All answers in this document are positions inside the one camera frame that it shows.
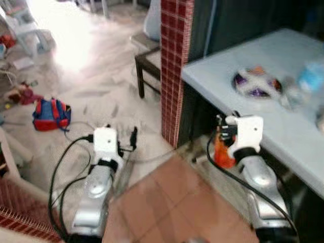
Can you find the blue and red backpack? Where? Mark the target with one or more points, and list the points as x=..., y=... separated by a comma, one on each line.
x=50, y=115

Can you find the red tiled low wall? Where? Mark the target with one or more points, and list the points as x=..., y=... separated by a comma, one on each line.
x=20, y=207

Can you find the white cloth bundle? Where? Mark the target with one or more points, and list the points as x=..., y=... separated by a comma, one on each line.
x=153, y=23

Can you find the dark wooden stool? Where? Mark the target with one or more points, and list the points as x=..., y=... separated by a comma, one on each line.
x=144, y=55

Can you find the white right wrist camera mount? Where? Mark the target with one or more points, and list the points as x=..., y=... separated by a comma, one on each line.
x=248, y=132

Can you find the red cloth pile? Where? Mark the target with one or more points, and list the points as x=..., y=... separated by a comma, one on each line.
x=28, y=96

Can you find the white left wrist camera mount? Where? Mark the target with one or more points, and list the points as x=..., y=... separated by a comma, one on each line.
x=105, y=142

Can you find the white plastic chair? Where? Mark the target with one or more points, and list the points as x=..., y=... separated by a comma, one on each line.
x=28, y=30

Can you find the white paper sheet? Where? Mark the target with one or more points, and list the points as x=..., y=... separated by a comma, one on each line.
x=23, y=63

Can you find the blue label water bottle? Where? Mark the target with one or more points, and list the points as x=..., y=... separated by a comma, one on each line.
x=311, y=78

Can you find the small red toy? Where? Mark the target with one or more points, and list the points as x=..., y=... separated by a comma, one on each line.
x=6, y=41

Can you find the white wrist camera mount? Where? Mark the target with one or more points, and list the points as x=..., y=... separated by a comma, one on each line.
x=105, y=142
x=248, y=132

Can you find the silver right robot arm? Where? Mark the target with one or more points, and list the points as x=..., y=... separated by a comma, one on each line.
x=260, y=182

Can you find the purple patterned plate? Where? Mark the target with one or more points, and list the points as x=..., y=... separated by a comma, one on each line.
x=258, y=87

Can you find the red tiled pillar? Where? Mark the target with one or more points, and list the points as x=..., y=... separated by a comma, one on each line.
x=174, y=71

